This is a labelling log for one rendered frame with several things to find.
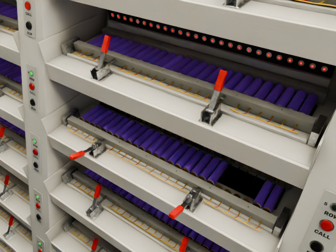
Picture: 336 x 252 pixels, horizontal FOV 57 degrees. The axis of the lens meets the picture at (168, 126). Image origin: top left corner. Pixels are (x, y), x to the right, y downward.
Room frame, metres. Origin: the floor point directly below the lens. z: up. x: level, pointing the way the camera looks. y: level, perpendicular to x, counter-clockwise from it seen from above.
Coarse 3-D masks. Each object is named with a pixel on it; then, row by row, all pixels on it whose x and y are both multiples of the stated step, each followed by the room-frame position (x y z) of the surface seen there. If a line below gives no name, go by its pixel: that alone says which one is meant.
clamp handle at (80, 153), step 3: (93, 144) 0.63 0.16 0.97; (90, 147) 0.63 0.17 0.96; (93, 147) 0.63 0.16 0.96; (81, 150) 0.60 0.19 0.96; (84, 150) 0.61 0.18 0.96; (87, 150) 0.61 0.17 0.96; (90, 150) 0.61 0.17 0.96; (75, 153) 0.58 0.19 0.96; (78, 153) 0.59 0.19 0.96; (81, 153) 0.59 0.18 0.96; (84, 153) 0.60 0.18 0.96; (69, 156) 0.57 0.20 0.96; (72, 156) 0.57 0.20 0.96; (75, 156) 0.57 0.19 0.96; (78, 156) 0.58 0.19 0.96; (72, 159) 0.57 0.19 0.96
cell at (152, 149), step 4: (160, 136) 0.67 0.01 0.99; (164, 136) 0.67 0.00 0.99; (156, 140) 0.66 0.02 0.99; (160, 140) 0.66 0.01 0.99; (164, 140) 0.67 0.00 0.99; (152, 144) 0.64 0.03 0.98; (156, 144) 0.64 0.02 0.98; (160, 144) 0.65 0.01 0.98; (148, 148) 0.63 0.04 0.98; (152, 148) 0.63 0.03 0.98; (156, 148) 0.64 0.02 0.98; (152, 152) 0.63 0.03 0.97
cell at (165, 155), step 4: (176, 140) 0.66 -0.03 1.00; (172, 144) 0.64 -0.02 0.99; (176, 144) 0.65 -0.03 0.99; (180, 144) 0.65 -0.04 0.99; (168, 148) 0.63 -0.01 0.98; (172, 148) 0.63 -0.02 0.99; (176, 148) 0.64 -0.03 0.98; (164, 152) 0.62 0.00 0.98; (168, 152) 0.62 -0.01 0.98; (172, 152) 0.62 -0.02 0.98; (160, 156) 0.61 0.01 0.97; (164, 156) 0.61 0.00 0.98; (168, 156) 0.61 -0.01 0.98
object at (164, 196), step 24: (48, 120) 0.70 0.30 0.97; (72, 144) 0.66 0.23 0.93; (96, 168) 0.62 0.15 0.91; (120, 168) 0.59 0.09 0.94; (144, 168) 0.59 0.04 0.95; (240, 168) 0.60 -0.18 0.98; (144, 192) 0.54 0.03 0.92; (168, 192) 0.53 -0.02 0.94; (288, 192) 0.54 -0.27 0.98; (192, 216) 0.48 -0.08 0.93; (216, 216) 0.48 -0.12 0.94; (288, 216) 0.48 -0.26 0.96; (216, 240) 0.46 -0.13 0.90; (240, 240) 0.43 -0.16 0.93; (264, 240) 0.43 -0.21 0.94
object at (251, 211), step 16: (80, 128) 0.70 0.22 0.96; (96, 128) 0.69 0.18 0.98; (112, 144) 0.65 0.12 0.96; (128, 144) 0.64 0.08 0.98; (128, 160) 0.60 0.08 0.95; (144, 160) 0.60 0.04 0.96; (160, 160) 0.59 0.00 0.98; (176, 176) 0.55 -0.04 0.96; (192, 176) 0.55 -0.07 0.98; (208, 192) 0.51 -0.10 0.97; (224, 192) 0.51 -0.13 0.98; (240, 208) 0.48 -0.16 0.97; (256, 208) 0.48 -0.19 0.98; (272, 224) 0.45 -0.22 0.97
